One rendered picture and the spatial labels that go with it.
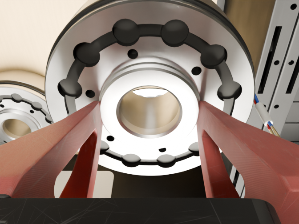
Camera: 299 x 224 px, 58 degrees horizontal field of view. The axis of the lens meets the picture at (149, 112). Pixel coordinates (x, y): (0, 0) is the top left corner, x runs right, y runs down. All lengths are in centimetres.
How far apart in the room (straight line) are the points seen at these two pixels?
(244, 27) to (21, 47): 21
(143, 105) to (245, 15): 10
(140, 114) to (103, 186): 19
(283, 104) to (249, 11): 7
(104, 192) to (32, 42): 18
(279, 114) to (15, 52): 25
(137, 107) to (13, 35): 18
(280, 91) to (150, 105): 9
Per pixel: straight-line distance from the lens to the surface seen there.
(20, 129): 34
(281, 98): 20
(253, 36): 19
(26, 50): 30
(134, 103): 15
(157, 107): 16
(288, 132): 37
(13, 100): 30
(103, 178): 34
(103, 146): 16
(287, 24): 18
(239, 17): 22
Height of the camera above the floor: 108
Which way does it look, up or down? 53 degrees down
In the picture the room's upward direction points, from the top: 179 degrees counter-clockwise
